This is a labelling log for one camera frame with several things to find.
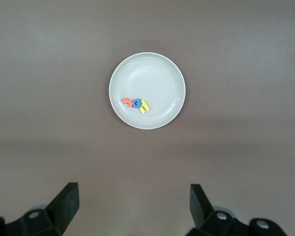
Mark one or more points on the yellow foam letter h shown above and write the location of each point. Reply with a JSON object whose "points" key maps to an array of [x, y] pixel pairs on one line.
{"points": [[144, 109]]}

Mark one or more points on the beige round plate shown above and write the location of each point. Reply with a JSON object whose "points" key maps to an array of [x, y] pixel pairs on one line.
{"points": [[152, 81]]}

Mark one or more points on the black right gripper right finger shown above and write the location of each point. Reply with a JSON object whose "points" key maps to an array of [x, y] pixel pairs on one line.
{"points": [[199, 206]]}

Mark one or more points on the orange foam letter f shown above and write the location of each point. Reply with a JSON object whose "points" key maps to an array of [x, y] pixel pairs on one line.
{"points": [[126, 100]]}

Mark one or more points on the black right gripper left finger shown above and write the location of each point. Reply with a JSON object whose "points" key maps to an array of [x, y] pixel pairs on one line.
{"points": [[67, 204]]}

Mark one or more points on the blue foam letter o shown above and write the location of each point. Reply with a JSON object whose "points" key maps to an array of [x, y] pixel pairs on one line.
{"points": [[134, 103]]}

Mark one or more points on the brown table cover sheet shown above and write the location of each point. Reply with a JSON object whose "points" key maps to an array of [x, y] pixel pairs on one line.
{"points": [[64, 98]]}

